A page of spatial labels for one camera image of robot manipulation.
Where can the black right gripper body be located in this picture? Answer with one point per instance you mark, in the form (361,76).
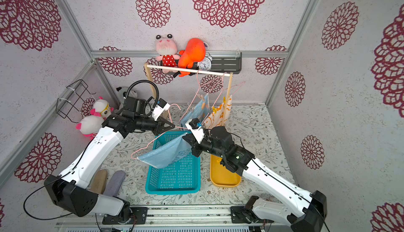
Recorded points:
(197,147)

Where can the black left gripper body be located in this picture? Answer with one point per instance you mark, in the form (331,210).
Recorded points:
(158,126)

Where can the light blue towel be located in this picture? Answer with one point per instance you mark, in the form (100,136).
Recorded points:
(168,148)

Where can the blue spotted towel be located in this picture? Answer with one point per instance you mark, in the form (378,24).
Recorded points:
(200,111)

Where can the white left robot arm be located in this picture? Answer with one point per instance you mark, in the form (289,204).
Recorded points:
(69,189)

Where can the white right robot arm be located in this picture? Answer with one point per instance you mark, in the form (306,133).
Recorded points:
(296,208)

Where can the white orange patterned towel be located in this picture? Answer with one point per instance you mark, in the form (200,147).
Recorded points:
(220,118)

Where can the grey husky plush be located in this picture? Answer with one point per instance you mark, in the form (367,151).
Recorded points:
(121,93)

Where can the yellow plastic tray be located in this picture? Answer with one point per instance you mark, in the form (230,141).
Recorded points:
(220,176)

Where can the white plush striped outfit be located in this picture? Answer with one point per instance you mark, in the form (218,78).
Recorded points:
(90,125)

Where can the teal plastic basket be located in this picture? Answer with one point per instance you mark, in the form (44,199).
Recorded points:
(179,178)

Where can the wooden clothes rack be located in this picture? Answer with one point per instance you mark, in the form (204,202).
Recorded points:
(181,82)

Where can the grey slipper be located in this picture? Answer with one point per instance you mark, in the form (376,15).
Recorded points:
(114,185)

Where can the white alarm clock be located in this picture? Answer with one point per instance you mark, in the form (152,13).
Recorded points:
(205,64)

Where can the pink frog plush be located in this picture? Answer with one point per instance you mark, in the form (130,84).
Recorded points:
(167,51)

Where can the beige slipper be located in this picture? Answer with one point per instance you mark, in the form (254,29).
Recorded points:
(98,184)

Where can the orange plush toy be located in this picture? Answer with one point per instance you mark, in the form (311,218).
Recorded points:
(195,51)

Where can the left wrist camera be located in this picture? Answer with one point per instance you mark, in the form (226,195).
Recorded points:
(160,107)

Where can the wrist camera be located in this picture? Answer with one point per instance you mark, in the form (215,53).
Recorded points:
(160,107)
(196,128)

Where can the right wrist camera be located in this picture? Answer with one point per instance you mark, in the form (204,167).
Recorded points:
(196,128)

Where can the black wire wall basket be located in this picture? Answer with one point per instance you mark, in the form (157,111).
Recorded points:
(78,102)

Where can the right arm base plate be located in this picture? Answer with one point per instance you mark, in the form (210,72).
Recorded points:
(242,215)

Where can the black wall shelf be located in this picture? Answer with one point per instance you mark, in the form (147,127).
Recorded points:
(227,64)

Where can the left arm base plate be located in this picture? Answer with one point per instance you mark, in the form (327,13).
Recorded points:
(132,215)

